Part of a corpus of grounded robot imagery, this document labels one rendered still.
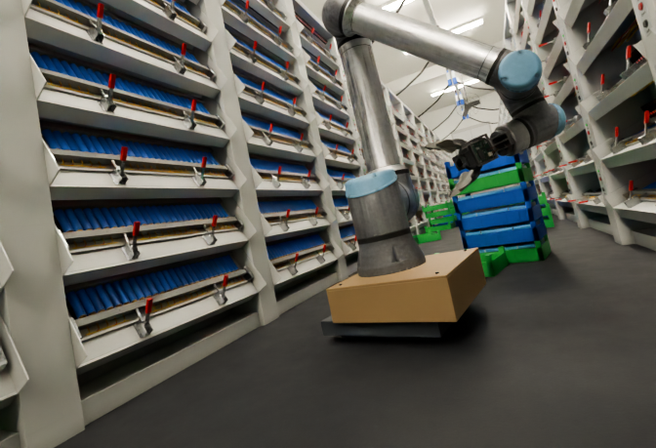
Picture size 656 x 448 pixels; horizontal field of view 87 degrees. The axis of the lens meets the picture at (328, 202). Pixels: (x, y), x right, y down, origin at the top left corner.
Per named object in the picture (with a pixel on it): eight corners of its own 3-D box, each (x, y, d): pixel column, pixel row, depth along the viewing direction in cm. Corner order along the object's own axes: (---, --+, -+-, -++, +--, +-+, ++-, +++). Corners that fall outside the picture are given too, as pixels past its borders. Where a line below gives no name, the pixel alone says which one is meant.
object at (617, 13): (639, -2, 85) (601, -40, 88) (583, 74, 140) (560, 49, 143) (738, -71, 78) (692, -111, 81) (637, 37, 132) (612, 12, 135)
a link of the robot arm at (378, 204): (348, 242, 94) (333, 180, 95) (369, 234, 110) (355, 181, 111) (402, 230, 88) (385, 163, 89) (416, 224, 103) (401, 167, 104)
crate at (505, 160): (447, 180, 158) (443, 162, 159) (462, 179, 174) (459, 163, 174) (520, 161, 139) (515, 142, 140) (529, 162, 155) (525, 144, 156)
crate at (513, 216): (460, 231, 157) (455, 214, 157) (473, 225, 172) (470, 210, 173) (534, 221, 138) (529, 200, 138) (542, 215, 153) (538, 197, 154)
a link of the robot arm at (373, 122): (368, 232, 110) (315, 10, 115) (384, 226, 125) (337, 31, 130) (416, 223, 103) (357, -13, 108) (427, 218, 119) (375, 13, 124)
